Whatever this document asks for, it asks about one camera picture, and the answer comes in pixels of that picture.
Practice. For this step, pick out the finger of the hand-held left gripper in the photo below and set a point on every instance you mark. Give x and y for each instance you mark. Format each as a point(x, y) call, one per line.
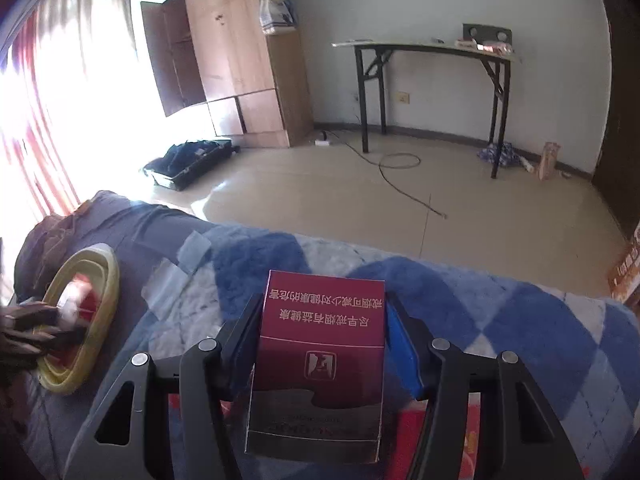
point(40, 342)
point(30, 312)

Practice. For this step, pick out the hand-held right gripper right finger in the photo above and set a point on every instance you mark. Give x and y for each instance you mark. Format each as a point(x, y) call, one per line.
point(402, 350)

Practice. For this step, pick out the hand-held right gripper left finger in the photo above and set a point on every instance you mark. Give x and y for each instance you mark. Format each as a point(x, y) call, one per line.
point(243, 360)

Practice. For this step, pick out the white silver cigarette box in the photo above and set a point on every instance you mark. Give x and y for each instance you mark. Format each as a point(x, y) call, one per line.
point(320, 340)

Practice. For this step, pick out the pale yellow plastic basin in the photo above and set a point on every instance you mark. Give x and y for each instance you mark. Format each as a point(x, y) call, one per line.
point(107, 280)

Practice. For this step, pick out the red cellophane-wrapped cigarette box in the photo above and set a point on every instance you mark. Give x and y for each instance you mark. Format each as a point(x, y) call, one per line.
point(173, 407)

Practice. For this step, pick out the red cigarette box gold print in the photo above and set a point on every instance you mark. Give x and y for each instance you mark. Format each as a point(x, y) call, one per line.
point(450, 435)

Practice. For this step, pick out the beige clothing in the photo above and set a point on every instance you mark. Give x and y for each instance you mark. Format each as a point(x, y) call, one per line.
point(55, 240)

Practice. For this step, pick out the blue checked blanket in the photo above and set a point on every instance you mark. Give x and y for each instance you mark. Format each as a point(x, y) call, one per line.
point(500, 310)

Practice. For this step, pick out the purple bed sheet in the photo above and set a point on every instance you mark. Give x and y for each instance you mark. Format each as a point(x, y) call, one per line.
point(125, 230)

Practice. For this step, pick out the black open suitcase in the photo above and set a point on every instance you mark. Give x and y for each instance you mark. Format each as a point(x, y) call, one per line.
point(190, 162)

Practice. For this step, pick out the blue floral cloth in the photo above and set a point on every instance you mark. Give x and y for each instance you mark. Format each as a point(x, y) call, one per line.
point(497, 152)

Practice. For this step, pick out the white power strip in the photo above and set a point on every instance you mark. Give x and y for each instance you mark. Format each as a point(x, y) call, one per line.
point(323, 141)

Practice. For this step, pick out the white bottle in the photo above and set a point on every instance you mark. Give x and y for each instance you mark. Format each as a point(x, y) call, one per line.
point(526, 163)

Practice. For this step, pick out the red and white curtain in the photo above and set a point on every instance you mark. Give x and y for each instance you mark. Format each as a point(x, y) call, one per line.
point(35, 85)

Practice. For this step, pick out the orange cardboard box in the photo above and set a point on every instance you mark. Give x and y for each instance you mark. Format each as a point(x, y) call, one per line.
point(627, 270)

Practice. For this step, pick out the brown paper bag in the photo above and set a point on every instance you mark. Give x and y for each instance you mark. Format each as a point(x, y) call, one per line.
point(547, 160)

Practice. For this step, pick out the black-legged folding table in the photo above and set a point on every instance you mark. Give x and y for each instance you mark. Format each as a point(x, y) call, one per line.
point(425, 47)

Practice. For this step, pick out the wooden wardrobe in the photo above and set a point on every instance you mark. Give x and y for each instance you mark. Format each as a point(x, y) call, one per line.
point(235, 50)

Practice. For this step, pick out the pink packet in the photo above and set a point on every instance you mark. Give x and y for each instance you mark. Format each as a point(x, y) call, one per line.
point(500, 49)

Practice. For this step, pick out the grey board with holes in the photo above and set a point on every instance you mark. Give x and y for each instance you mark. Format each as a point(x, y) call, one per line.
point(487, 34)

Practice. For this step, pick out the dark wooden door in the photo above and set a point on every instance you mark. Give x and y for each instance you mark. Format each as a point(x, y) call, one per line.
point(622, 85)

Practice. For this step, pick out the white plastic bag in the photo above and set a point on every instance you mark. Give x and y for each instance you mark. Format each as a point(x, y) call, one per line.
point(277, 10)

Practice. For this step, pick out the wall socket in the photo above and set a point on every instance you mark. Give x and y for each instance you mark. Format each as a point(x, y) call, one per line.
point(403, 97)

